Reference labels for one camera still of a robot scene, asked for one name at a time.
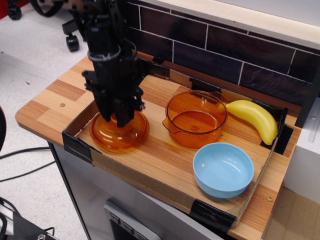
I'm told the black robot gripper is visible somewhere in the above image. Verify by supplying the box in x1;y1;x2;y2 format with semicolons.
82;43;145;128

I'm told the orange transparent pot lid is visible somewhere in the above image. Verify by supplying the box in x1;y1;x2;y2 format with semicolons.
89;111;150;154

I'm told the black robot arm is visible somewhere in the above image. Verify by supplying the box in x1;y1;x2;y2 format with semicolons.
31;0;145;128

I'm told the orange transparent pot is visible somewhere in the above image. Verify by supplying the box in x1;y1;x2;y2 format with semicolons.
162;90;228;149

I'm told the black office chair base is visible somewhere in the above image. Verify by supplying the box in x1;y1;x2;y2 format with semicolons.
62;19;86;52

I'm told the light blue bowl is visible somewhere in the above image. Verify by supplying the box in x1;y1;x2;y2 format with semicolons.
193;142;254;199

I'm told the taped cardboard fence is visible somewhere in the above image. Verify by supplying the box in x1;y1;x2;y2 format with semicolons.
63;68;301;238

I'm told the black caster wheel top left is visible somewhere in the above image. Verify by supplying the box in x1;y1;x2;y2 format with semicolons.
7;0;22;20

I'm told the yellow plastic banana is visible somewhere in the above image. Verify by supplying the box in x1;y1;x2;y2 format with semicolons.
226;99;278;146

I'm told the black equipment bottom left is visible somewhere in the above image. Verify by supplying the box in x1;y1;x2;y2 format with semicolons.
0;197;58;240

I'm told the black floor cable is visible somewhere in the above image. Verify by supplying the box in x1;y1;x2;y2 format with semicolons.
0;146;56;183

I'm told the black vertical post right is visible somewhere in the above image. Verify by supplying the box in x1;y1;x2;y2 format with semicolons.
295;68;320;128

